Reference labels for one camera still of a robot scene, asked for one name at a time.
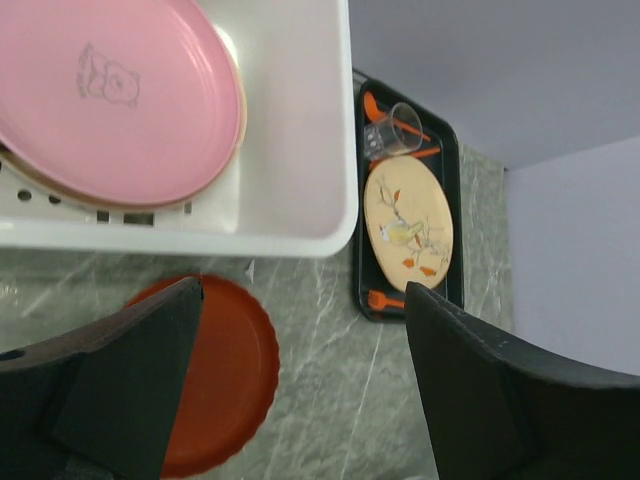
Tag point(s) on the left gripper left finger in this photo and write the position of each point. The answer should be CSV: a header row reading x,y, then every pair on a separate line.
x,y
106,393

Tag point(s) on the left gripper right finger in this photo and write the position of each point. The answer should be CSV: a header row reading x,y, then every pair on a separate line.
x,y
499,407

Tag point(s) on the pink plastic plate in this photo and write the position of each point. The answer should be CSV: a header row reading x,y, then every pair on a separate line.
x,y
135,104

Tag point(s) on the cream green leaf plate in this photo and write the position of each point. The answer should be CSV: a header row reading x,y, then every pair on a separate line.
x,y
229,171

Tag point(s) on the white plastic bin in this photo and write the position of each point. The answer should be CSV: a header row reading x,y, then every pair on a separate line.
x,y
297,194

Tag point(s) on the red fluted plate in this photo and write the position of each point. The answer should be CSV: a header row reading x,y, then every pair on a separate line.
x,y
231,382

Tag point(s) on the orange plastic fork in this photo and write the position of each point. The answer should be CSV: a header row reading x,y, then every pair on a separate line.
x,y
379,301

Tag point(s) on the beige bird pattern plate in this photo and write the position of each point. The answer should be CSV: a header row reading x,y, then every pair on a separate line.
x,y
409,222

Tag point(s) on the black serving tray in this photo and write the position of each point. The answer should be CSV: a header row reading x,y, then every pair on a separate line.
x,y
367,274

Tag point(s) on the orange plastic knife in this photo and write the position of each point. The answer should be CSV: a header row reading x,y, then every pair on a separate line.
x,y
416,154

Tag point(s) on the clear drinking glass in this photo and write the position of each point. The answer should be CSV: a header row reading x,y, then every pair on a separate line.
x,y
398,132

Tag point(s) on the orange plastic spoon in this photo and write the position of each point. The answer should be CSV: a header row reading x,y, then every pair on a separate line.
x,y
375,114

